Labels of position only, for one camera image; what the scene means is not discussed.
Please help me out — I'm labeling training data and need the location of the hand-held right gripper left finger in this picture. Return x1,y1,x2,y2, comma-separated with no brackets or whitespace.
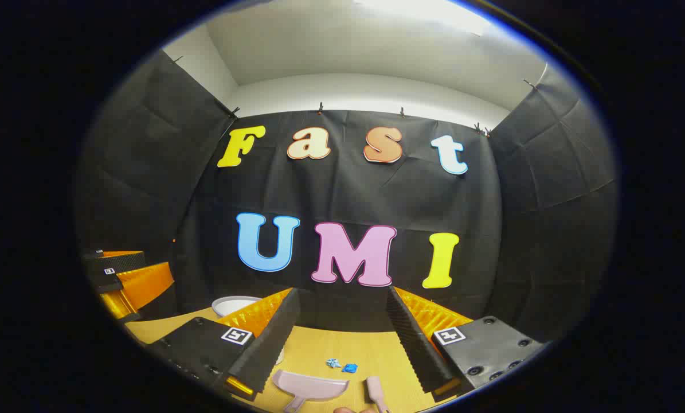
147,287,301,402

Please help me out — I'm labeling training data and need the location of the pale pink dustpan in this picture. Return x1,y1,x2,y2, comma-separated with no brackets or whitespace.
272,369,350,413

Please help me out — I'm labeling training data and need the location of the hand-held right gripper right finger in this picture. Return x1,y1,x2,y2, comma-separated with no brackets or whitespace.
385,285,545,402

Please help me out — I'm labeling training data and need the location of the white ribbed garbage bin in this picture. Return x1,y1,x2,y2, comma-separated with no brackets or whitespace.
212,295,263,318

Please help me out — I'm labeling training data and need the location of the wooden desktop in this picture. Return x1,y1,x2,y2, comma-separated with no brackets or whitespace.
126,307,475,413

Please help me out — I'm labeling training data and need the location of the small pale pink broom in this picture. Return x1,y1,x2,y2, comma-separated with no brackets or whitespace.
366,376,392,413

